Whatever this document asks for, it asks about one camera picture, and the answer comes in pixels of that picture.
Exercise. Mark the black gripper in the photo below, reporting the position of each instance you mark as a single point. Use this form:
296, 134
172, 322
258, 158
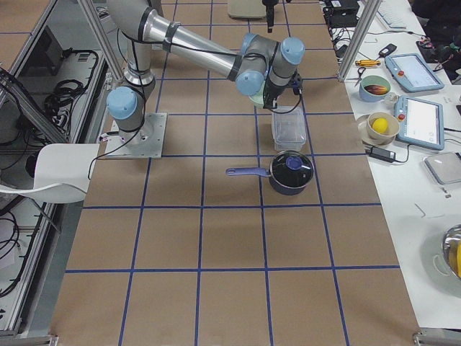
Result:
269, 11
271, 93

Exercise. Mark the green bowl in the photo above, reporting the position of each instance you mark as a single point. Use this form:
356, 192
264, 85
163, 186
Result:
259, 99

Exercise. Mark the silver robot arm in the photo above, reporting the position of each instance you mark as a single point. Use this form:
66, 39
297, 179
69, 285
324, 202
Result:
263, 66

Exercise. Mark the blue bowl with fruit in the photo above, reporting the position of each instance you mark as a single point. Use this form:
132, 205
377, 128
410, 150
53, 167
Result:
373, 88

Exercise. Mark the beige bowl with lemon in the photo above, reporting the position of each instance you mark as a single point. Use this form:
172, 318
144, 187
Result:
393, 126

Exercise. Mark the steel mixing bowl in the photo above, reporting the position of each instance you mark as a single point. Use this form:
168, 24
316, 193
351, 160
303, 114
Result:
447, 262

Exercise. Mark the clear plastic food container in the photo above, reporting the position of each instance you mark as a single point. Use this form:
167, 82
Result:
288, 128

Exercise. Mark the blue saucepan with lid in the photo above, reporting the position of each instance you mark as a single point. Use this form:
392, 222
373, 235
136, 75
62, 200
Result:
289, 172

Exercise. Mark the yellow lemon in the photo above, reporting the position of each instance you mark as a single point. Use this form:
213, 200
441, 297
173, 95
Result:
380, 125

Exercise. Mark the black power adapter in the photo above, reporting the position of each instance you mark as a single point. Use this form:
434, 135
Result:
381, 154

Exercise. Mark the far blue teach pendant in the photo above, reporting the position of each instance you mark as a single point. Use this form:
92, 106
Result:
412, 73

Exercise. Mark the blue teach pendant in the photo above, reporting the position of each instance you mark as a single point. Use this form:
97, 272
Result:
412, 73
421, 122

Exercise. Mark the near blue teach pendant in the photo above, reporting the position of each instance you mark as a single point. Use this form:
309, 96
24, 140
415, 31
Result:
421, 122

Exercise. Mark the white chair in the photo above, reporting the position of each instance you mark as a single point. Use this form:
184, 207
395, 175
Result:
62, 173

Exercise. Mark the orange handled tool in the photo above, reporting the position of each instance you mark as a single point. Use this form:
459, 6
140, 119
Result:
367, 63

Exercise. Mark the aluminium frame post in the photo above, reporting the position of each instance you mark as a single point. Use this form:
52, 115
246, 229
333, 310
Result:
367, 16

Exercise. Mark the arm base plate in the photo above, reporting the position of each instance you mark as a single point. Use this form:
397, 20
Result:
148, 143

